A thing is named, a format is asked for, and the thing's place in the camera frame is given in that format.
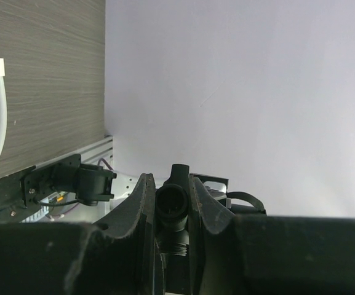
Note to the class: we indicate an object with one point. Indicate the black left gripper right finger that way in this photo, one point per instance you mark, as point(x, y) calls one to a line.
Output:
point(258, 254)

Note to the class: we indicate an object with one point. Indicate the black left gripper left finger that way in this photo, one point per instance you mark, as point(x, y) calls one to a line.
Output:
point(116, 255)

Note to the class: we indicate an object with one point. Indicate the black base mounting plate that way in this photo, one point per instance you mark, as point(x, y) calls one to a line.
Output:
point(19, 190)

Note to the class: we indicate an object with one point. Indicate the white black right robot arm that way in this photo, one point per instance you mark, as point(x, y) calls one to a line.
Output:
point(93, 184)

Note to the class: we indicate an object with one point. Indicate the black elbow hose fitting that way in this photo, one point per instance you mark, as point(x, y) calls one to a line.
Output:
point(172, 208)

